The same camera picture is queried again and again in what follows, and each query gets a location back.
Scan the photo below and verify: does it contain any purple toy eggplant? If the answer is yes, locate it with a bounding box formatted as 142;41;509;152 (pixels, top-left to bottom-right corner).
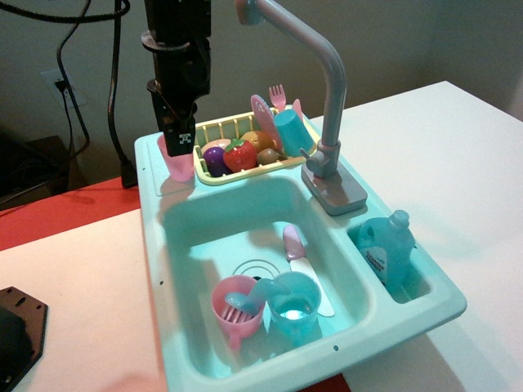
203;146;232;177

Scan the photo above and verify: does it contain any pink handled toy knife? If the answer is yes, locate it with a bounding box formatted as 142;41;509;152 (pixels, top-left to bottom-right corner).
282;224;336;318

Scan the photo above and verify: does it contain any blue mug in sink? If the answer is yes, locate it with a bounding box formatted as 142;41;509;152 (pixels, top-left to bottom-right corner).
267;271;321;345

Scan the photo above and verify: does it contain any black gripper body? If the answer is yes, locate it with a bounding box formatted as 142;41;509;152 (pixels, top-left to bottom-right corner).
146;38;211;123

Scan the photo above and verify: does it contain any pink plate in rack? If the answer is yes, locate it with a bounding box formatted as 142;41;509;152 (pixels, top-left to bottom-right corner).
250;94;283;149

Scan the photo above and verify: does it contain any grey toy faucet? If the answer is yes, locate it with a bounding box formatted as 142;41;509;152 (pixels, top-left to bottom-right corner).
235;1;368;216

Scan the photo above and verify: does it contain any pink cut fruit slice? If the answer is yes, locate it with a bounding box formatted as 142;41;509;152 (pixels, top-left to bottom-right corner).
201;138;231;154

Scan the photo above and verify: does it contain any blue plastic spoon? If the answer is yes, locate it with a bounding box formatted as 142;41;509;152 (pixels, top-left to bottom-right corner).
224;278;291;316

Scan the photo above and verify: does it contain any yellow dish rack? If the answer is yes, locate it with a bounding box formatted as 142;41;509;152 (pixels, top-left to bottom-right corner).
194;112;306;186

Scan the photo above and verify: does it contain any red toy strawberry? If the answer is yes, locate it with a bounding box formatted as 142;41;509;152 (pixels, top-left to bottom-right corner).
223;139;257;172

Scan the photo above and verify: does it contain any blue cup in rack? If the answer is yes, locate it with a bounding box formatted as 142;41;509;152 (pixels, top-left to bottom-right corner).
274;109;314;157

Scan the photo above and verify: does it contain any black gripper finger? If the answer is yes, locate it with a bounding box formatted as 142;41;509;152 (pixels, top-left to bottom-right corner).
157;98;194;157

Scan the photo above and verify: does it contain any blue dish soap bottle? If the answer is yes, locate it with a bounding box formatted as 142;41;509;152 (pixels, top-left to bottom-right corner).
356;210;415;292

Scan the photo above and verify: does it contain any pink fork in rack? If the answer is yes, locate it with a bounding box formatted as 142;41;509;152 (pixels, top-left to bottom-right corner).
269;84;287;112

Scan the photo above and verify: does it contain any black power cable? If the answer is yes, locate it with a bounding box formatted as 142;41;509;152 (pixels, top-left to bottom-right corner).
56;0;93;158

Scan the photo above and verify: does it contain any pink mug in sink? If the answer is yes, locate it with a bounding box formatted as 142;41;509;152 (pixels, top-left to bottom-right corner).
211;275;265;351

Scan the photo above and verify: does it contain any pink fork in mug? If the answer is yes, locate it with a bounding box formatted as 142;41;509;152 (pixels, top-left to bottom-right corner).
221;305;253;323

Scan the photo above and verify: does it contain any black gooseneck clamp stand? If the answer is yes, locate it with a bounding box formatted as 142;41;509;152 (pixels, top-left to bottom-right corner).
106;0;139;189

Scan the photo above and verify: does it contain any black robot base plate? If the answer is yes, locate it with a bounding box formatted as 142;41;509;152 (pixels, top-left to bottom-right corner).
1;287;48;391

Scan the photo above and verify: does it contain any brown toy kiwi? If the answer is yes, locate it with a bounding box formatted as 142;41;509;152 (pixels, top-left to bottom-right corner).
257;148;287;165

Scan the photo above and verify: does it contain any orange toy fruit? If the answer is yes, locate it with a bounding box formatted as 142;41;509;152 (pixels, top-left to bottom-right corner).
240;131;275;152

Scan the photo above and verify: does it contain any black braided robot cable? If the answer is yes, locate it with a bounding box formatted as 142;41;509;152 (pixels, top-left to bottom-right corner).
0;0;132;24

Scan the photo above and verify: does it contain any white wall outlet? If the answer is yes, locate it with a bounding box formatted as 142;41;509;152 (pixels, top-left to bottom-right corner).
40;68;87;109

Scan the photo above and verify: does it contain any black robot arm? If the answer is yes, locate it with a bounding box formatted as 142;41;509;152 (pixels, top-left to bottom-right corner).
141;0;212;157

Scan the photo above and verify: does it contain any pink plastic cup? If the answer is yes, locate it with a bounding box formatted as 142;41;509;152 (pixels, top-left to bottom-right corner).
157;135;194;182

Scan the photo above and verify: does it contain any pink utensil behind cup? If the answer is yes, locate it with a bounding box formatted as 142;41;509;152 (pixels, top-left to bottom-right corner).
292;98;303;122

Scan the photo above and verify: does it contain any teal toy sink unit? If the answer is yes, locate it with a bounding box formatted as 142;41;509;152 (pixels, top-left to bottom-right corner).
135;134;467;391

